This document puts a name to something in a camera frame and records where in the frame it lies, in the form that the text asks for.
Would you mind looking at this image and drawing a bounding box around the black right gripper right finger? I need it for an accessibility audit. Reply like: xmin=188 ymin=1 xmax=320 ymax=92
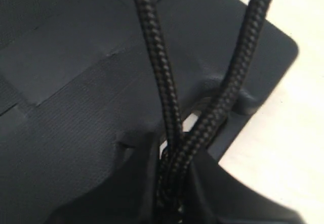
xmin=183 ymin=149 xmax=304 ymax=224

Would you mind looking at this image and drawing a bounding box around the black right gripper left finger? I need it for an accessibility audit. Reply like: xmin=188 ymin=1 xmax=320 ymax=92
xmin=50 ymin=132 xmax=160 ymax=223

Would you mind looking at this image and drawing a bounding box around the black cord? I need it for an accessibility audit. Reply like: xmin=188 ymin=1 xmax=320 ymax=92
xmin=128 ymin=0 xmax=282 ymax=224

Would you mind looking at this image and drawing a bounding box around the black plastic carry case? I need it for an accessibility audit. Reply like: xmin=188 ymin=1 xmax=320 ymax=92
xmin=1 ymin=0 xmax=298 ymax=223

